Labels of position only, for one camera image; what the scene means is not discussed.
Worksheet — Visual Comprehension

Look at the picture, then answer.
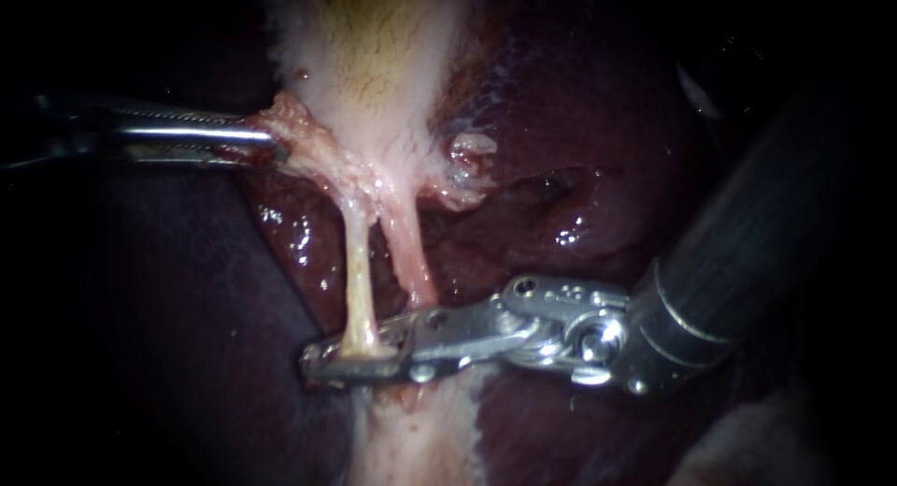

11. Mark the thin tube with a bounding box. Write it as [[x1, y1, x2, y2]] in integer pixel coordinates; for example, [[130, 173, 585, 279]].
[[381, 198, 441, 310], [340, 204, 385, 358]]

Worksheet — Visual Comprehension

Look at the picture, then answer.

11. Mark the right arm instrument jaw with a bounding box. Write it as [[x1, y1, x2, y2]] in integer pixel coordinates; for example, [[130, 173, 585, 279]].
[[301, 313, 416, 366], [301, 359, 421, 392]]

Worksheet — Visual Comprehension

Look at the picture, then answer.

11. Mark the gallbladder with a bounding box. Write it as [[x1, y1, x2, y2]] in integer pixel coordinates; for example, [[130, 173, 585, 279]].
[[246, 0, 491, 224]]

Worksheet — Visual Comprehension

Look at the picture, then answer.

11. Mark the right arm instrument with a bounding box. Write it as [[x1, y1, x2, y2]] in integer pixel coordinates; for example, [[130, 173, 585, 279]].
[[408, 274, 634, 391]]

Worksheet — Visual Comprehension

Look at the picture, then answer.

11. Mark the pale fatty tissue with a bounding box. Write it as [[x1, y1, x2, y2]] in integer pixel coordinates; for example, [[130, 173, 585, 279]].
[[431, 130, 500, 211], [344, 381, 488, 486]]

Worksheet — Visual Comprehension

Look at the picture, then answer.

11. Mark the left arm instrument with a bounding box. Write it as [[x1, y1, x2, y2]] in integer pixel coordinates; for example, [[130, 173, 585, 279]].
[[0, 90, 124, 173]]

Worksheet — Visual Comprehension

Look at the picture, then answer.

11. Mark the left arm instrument jaw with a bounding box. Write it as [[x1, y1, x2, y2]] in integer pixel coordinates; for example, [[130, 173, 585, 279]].
[[97, 97, 283, 150], [122, 145, 292, 172]]

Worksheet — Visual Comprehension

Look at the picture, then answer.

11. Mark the dark red liver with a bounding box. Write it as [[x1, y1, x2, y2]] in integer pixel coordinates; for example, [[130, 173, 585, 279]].
[[83, 0, 828, 486]]

